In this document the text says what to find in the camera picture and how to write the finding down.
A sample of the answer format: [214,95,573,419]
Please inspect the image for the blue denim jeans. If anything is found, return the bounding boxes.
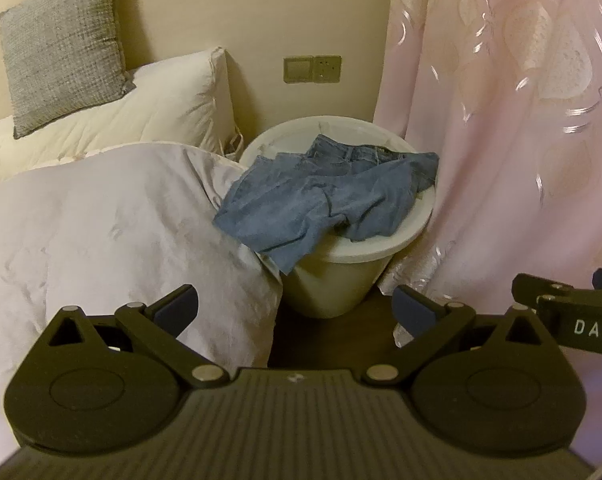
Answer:
[213,134,439,274]

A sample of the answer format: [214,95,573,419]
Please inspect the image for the brass wall socket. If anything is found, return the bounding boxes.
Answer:
[313,55,342,84]

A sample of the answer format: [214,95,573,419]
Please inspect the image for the brass wall switch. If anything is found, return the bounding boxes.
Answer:
[284,56,314,84]

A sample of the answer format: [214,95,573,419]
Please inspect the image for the white round laundry basket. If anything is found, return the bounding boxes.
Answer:
[239,116,435,318]

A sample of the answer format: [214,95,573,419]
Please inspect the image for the white pillow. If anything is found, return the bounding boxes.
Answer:
[0,47,243,182]

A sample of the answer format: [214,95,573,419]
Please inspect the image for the white duvet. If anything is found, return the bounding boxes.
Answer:
[0,143,281,463]

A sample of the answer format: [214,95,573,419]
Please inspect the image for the grey textured cushion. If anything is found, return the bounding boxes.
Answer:
[0,0,135,140]

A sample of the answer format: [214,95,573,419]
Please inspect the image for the pink patterned curtain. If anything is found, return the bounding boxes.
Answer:
[371,0,602,470]

